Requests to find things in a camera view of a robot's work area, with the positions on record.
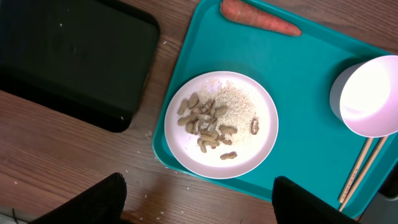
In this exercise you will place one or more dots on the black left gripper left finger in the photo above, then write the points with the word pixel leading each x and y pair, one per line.
pixel 102 203

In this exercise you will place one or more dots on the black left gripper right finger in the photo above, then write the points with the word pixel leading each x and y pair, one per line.
pixel 295 205

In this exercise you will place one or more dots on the wooden chopstick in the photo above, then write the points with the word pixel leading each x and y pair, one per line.
pixel 355 169
pixel 360 175

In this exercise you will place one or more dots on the pink bowl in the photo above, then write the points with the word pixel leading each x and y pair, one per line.
pixel 364 97

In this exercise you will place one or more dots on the grey dishwasher rack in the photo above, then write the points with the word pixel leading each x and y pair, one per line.
pixel 383 207

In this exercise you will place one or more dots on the teal serving tray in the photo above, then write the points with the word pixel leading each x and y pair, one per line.
pixel 313 147

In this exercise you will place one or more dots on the white round plate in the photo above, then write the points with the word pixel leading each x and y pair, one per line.
pixel 251 152

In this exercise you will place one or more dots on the peanut shells pile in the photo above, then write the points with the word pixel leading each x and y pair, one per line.
pixel 223 118

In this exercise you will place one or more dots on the black plastic tray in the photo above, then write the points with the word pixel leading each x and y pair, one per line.
pixel 88 59

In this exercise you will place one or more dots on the orange carrot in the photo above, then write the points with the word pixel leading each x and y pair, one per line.
pixel 242 13

